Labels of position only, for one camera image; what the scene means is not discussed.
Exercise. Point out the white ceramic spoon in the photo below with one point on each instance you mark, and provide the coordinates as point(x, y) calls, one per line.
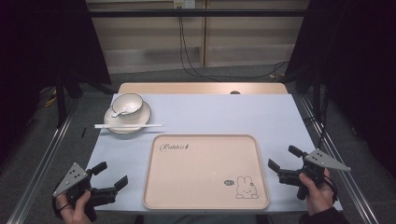
point(116, 114)

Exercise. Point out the white plate with dark rim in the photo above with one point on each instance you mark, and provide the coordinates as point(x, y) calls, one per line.
point(141, 119)

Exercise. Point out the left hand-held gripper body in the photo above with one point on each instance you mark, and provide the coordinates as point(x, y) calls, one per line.
point(73, 179)

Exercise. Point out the white wall socket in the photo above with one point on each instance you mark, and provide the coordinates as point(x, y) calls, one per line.
point(183, 3)

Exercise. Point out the person's right hand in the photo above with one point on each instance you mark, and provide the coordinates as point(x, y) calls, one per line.
point(317, 196)

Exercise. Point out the small black stick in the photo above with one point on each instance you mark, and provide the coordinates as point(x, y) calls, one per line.
point(83, 132)

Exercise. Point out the person's left hand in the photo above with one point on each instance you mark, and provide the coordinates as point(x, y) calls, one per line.
point(76, 213)

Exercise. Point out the white bowl with dark rim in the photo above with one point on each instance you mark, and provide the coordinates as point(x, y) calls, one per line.
point(130, 102)

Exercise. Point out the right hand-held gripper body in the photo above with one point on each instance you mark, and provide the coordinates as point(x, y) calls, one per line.
point(323, 161)

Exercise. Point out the light blue table mat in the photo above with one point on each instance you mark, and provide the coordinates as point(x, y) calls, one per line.
point(218, 115)

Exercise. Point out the person's right dark sleeve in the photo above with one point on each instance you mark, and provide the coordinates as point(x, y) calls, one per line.
point(327, 217)

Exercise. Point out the beige tray with rabbit print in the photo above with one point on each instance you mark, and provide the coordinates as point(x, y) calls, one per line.
point(202, 174)

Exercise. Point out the aluminium rail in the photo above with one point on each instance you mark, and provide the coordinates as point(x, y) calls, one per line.
point(40, 168)
point(339, 161)

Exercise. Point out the dark table grommet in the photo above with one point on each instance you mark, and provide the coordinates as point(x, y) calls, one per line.
point(235, 92)

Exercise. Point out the white chopstick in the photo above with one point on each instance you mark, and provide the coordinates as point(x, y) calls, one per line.
point(109, 127)
point(137, 125)

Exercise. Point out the black curtain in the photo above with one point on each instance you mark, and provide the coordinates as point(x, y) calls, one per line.
point(358, 62)
point(37, 46)

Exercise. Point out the black horizontal bar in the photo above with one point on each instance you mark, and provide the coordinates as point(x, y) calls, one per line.
point(218, 12)

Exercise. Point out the black metal stand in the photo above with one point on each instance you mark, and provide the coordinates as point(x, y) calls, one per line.
point(60, 102)
point(316, 93)

